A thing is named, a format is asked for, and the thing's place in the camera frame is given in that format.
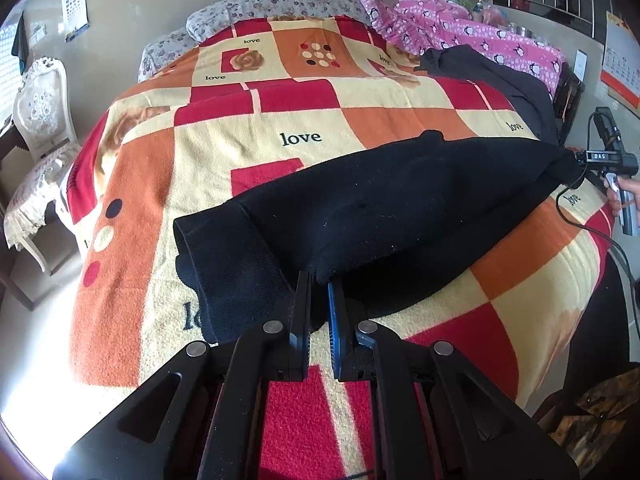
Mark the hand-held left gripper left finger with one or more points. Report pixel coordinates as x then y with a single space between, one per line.
303 310

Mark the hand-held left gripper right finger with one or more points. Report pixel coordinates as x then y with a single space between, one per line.
334 320

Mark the black knit sweater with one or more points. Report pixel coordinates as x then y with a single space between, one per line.
375 210

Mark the person's right hand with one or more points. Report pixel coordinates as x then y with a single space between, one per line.
612 197

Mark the black bedside crate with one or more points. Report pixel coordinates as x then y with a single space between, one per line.
570 100

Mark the dark grey garment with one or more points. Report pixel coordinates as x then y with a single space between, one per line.
500 80

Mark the metal pot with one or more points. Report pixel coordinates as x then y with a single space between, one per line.
522 31

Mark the person's dark clothing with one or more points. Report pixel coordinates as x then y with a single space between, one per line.
600 340

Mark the orange red checked blanket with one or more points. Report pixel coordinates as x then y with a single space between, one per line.
310 110

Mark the pile of bagged goods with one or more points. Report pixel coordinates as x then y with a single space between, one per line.
475 7

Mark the pink penguin print quilt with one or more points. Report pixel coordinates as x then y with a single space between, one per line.
450 25

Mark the floral pillow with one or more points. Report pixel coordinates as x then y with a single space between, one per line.
160 50
280 5

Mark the white ornate chair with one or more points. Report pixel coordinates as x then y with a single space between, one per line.
37 110

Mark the wall calendar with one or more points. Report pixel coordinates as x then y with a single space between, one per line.
620 60

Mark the white wall card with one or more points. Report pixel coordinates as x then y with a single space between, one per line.
580 63

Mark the eye chart wall poster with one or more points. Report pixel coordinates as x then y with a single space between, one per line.
76 0

